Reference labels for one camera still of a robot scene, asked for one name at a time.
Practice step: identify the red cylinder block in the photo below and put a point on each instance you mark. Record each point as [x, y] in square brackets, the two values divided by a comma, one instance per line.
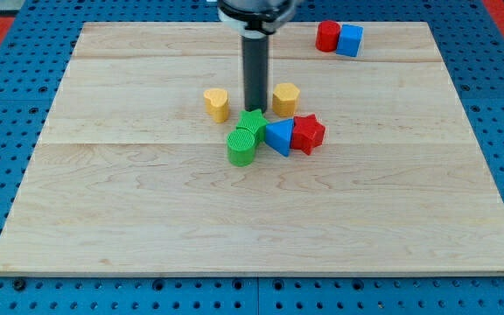
[328, 34]

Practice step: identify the blue triangle block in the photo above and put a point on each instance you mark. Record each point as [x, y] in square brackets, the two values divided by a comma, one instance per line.
[278, 136]

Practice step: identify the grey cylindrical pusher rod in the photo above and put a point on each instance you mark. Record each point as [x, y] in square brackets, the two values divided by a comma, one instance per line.
[255, 57]

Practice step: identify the yellow heart block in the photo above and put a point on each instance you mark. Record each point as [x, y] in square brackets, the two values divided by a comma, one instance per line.
[217, 104]

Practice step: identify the green star block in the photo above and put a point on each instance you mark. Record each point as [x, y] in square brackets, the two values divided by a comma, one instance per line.
[254, 122]

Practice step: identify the red star block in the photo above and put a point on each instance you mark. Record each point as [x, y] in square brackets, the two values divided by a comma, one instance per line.
[307, 133]

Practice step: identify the green cylinder block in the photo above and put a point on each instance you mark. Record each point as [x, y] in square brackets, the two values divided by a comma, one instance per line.
[241, 147]

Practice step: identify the blue cube block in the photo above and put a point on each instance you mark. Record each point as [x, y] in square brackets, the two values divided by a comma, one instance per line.
[350, 38]

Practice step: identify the wooden board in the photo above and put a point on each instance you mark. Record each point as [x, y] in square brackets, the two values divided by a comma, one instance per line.
[130, 175]

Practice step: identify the yellow hexagon block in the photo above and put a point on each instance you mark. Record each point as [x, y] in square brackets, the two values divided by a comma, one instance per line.
[285, 99]

